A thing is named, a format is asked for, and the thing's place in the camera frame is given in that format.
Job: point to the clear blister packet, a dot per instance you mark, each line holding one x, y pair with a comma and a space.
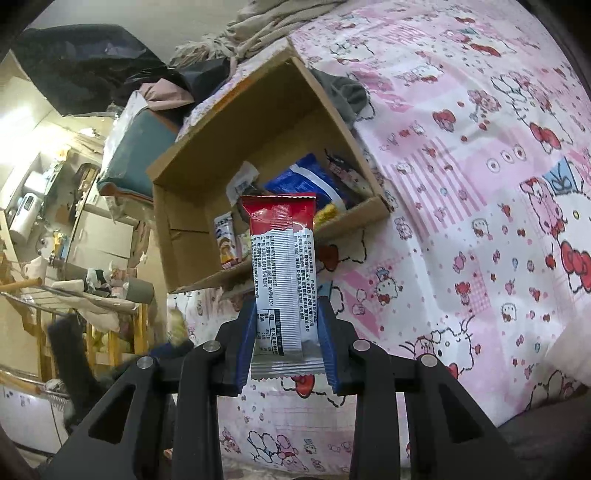
242, 182

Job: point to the yellow snack packet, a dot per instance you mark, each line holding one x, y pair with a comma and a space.
330, 214

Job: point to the crumpled floral quilt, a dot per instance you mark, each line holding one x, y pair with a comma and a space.
263, 27

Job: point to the blue snack bag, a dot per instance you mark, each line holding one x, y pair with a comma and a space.
300, 180

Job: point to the cardboard box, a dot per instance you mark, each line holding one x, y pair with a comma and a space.
258, 134

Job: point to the red and grey snack packet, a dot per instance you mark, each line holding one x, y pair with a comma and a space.
281, 277

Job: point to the person's dark grey clothing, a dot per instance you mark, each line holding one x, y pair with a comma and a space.
545, 438

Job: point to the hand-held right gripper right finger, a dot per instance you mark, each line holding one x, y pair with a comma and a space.
330, 350

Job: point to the grey trash bin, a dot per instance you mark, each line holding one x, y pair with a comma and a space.
138, 290

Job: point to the cartoon print snack packet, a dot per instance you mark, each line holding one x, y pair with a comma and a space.
226, 244

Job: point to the black clothing pile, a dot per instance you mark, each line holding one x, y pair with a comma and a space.
78, 64

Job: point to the grey-green cloth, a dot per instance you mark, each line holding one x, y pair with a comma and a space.
344, 94

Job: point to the pink garment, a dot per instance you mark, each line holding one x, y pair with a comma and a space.
161, 94

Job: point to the teal cushion in plastic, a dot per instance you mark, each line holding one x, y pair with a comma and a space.
134, 152

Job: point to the dark garment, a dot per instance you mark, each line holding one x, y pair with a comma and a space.
203, 76

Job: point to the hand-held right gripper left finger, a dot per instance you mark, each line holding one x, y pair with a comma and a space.
244, 350

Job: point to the pink cartoon print bed sheet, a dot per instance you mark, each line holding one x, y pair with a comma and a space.
461, 184

